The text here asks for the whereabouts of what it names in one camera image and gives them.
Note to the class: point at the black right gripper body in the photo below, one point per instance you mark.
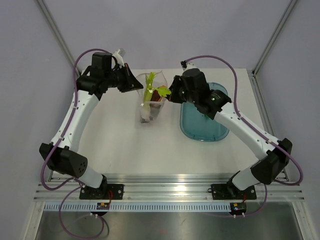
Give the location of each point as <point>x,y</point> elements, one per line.
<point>179,94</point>

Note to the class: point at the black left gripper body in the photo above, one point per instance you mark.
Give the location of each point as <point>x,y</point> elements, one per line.
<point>116,78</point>

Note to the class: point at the clear zip top bag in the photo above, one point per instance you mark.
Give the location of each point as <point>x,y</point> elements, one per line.
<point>150,100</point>

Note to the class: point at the orange papaya slice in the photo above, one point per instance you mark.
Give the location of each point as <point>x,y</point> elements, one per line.
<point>156,97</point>

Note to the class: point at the celery stalk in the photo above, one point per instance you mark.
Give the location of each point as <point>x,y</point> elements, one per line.
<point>150,97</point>

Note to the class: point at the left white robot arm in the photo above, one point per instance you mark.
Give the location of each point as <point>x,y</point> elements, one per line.
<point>107,70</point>

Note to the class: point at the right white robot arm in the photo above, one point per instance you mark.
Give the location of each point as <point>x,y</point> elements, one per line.
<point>271,153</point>

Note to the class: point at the teal plastic tray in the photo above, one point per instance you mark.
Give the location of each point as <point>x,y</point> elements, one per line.
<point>198,126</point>

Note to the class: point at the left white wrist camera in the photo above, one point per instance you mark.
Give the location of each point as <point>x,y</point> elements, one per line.
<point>119,54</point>

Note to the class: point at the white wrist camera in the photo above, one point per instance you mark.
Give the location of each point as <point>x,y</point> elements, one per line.
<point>187,65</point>
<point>119,54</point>

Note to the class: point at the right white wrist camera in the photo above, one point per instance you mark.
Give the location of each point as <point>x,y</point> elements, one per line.
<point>187,65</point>

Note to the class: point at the right aluminium frame post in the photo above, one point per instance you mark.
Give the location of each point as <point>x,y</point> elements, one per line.
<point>287,13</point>

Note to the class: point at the aluminium frame post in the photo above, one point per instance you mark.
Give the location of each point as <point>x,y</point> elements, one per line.
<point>53,26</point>
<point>287,13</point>

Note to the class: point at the left aluminium frame post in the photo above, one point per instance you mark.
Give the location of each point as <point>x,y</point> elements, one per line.
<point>53,26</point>

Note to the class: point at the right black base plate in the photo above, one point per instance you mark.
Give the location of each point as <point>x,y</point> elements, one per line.
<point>223,191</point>

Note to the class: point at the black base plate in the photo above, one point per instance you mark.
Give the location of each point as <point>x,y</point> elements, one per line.
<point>223,191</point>
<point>112,191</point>

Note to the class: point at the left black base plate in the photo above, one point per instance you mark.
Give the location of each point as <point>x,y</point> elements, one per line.
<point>112,191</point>

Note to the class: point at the aluminium mounting rail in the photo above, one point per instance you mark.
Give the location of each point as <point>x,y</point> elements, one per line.
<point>191,188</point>

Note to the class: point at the white slotted cable duct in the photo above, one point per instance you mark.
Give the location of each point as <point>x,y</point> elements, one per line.
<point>194,207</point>

